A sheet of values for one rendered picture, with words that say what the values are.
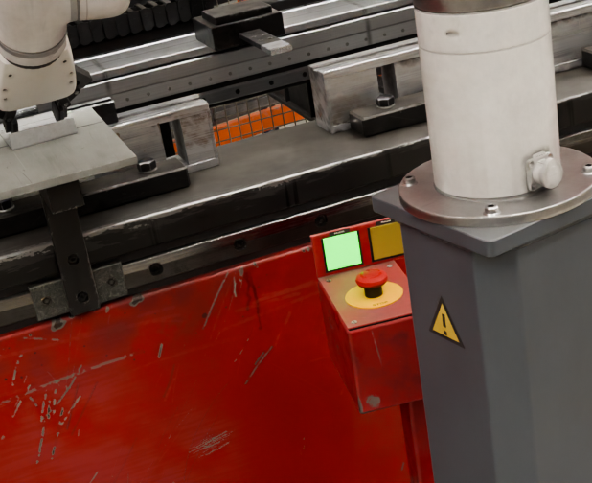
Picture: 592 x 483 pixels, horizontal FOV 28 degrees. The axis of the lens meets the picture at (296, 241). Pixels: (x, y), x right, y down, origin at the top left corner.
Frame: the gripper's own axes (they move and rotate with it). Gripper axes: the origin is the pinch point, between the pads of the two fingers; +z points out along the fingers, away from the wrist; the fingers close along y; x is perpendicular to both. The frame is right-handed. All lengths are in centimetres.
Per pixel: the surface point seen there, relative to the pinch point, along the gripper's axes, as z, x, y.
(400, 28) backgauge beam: 25, -15, -69
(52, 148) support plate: -2.8, 6.9, 0.1
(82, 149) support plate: -5.3, 9.9, -2.9
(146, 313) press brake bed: 17.4, 23.5, -7.0
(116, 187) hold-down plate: 9.2, 8.0, -8.3
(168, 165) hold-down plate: 10.3, 6.3, -16.6
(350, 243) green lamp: 0.8, 30.5, -31.3
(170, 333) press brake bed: 20.4, 26.2, -9.8
